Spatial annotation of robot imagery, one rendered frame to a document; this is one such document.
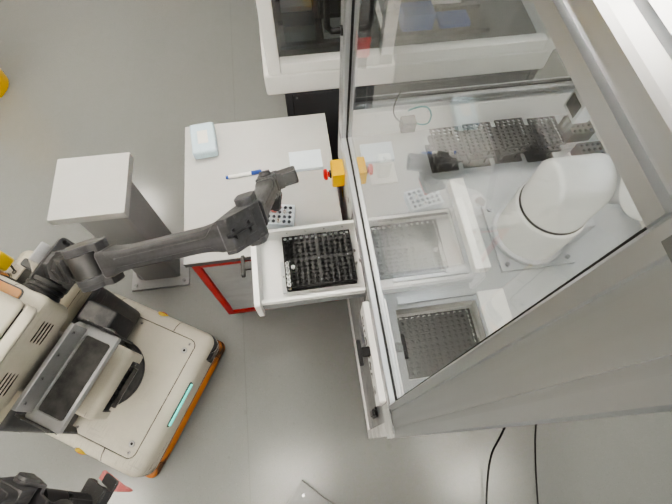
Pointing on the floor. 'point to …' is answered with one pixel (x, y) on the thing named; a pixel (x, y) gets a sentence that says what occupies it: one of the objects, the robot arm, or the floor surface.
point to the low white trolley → (238, 137)
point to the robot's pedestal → (112, 211)
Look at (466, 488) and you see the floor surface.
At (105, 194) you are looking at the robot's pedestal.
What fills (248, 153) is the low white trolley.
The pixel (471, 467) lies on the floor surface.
